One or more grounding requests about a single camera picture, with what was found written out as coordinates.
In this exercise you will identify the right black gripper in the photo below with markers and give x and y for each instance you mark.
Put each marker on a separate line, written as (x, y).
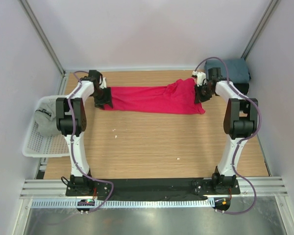
(199, 98)

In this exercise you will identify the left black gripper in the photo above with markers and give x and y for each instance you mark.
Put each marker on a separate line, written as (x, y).
(106, 100)

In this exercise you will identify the red t shirt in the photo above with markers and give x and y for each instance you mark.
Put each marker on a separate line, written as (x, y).
(174, 98)

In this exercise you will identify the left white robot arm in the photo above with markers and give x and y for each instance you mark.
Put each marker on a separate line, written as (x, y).
(71, 121)

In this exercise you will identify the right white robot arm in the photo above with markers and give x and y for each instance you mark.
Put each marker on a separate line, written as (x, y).
(240, 123)

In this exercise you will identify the folded blue t shirt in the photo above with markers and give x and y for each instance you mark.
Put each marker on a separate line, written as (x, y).
(237, 69)

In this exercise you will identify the folded black t shirt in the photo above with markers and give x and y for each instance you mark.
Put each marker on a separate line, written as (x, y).
(242, 87)

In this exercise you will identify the grey t shirt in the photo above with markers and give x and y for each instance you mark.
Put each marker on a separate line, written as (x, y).
(45, 117)

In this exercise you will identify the white perforated plastic basket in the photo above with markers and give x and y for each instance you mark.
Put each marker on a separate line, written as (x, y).
(38, 146)

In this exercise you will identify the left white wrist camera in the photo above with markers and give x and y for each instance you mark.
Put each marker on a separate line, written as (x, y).
(102, 83)

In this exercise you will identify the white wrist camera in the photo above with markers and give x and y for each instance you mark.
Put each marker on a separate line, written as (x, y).
(102, 83)
(199, 77)

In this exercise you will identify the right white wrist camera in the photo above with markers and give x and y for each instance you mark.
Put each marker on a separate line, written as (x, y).
(199, 77)

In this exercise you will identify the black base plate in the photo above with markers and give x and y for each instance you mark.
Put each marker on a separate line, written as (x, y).
(161, 189)

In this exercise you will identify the right aluminium frame post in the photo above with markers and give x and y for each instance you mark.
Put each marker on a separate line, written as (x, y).
(265, 18)

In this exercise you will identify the aluminium frame post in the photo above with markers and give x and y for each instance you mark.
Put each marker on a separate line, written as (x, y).
(265, 18)
(41, 34)

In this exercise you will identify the white slotted cable duct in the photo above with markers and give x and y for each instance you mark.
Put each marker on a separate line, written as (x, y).
(87, 204)

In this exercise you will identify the left aluminium frame post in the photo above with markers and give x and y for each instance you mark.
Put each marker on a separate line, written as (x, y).
(41, 34)

